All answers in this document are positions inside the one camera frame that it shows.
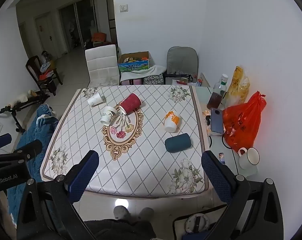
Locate pile of clothes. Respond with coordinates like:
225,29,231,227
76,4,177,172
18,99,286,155
39,60,57,81

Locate black floor stand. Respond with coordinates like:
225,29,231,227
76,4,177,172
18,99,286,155
0,91,51,133

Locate red ribbed cup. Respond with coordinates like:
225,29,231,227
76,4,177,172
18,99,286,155
119,93,142,115

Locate orange plastic bag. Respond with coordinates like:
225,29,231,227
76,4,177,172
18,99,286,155
222,91,267,153

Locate orange box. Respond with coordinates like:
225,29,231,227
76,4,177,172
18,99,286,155
91,32,107,43

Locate clear bottle with green label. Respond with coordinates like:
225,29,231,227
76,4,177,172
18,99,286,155
212,74,228,98

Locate floral diamond-pattern tablecloth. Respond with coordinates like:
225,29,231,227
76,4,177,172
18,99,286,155
40,84,209,197

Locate white cup with leaf print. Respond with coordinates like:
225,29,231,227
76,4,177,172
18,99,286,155
100,106,118,126

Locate cardboard box with blue print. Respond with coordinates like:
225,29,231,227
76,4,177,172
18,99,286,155
118,51,151,74

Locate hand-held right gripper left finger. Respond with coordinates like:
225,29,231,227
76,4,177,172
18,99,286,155
16,150,100,240

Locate grey smartphone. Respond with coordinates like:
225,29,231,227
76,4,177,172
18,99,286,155
210,108,225,134

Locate wooden door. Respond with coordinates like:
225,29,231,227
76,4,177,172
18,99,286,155
35,12,59,59

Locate white cloth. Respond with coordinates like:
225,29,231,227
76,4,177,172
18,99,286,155
120,65,167,81

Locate plain white paper cup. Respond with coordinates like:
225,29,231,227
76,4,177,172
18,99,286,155
87,92,104,107

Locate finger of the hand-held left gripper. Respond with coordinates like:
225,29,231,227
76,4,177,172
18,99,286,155
0,140,43,163
0,133,12,151

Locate dark teal cup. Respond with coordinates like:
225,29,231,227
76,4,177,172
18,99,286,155
164,133,192,153

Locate orange and white cup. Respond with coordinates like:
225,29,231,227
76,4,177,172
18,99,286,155
163,111,180,133

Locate yellow plastic bag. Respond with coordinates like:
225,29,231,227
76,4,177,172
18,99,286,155
224,66,250,108

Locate dark wooden chair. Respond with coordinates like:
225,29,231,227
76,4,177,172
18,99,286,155
25,55,64,96

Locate grey cushioned chair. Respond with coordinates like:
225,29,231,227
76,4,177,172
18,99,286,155
165,46,199,84

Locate bottle of brown liquid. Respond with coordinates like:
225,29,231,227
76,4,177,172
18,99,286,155
206,92,223,110

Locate white padded chair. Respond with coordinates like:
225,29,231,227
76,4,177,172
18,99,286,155
85,44,120,87

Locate sliding glass door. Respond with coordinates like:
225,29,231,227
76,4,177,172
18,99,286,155
59,0,97,54

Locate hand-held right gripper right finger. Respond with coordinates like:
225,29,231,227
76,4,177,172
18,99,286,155
201,151,284,240

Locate person's dark trouser legs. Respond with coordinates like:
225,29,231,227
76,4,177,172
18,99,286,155
83,218,157,240

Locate blue knitted blanket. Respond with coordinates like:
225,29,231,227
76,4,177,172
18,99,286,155
7,104,60,222

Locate black cable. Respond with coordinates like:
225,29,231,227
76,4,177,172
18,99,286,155
208,132,232,149

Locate grey slipper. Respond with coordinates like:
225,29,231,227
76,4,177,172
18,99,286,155
113,205,132,221
138,207,154,222

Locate black and white patterned bag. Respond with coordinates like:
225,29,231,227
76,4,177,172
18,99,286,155
143,74,164,86

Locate white mug with dark rim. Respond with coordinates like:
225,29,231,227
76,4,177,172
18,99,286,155
238,147,260,171

